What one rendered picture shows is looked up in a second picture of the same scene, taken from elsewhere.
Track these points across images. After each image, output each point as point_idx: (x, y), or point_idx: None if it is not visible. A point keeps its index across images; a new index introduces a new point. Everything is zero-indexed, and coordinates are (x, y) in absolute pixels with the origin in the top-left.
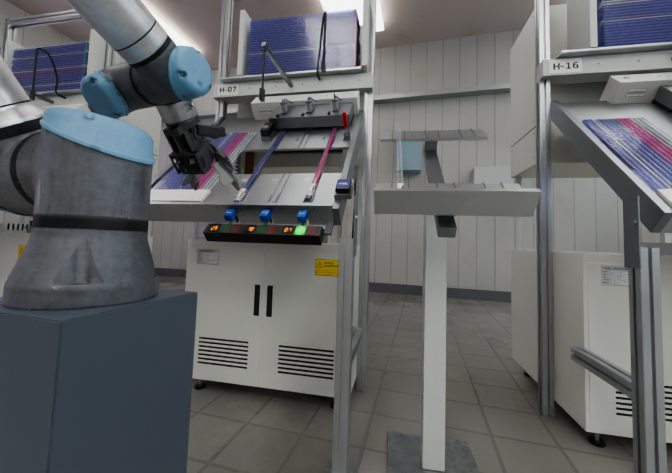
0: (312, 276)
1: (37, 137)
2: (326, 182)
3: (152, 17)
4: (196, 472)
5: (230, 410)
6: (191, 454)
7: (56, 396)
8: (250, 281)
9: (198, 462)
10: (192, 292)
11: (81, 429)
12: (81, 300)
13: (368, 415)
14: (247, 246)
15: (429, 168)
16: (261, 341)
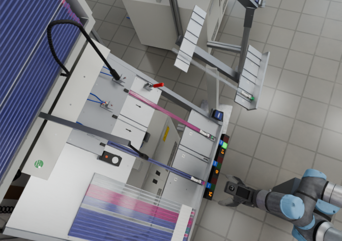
0: (164, 143)
1: (332, 214)
2: (197, 122)
3: (337, 184)
4: (212, 201)
5: None
6: (203, 206)
7: None
8: (150, 185)
9: (207, 202)
10: (296, 178)
11: None
12: None
13: (180, 132)
14: (142, 186)
15: (206, 59)
16: (161, 180)
